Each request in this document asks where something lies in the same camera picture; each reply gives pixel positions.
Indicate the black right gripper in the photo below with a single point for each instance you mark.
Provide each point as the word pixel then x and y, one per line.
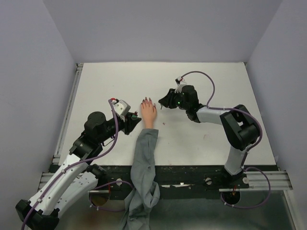
pixel 167 101

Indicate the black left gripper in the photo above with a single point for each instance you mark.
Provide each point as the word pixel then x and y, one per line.
pixel 129 123

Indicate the nail polish bottle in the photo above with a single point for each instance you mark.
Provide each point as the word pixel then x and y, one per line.
pixel 135 115

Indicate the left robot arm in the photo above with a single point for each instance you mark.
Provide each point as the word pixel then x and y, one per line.
pixel 77 175

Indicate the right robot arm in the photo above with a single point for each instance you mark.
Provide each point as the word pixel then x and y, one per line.
pixel 242 130

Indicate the grey sleeve forearm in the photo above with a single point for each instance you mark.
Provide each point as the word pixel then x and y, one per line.
pixel 146 193

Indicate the mannequin hand with painted nails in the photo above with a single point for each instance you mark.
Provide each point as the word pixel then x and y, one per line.
pixel 148 112

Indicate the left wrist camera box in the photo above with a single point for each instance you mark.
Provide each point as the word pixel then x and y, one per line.
pixel 121 108

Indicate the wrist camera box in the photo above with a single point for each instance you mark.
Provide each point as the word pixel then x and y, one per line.
pixel 121 108
pixel 180 84

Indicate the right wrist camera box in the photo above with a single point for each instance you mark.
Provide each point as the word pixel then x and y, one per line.
pixel 180 84

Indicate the black mounting base plate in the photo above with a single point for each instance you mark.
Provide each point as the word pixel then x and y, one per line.
pixel 177 182

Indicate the aluminium rail left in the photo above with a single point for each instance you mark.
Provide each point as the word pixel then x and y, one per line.
pixel 59 146

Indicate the aluminium rail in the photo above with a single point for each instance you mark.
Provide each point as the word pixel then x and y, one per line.
pixel 256 181
pixel 59 146

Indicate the aluminium rail front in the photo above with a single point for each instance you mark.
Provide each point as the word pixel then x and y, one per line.
pixel 256 181

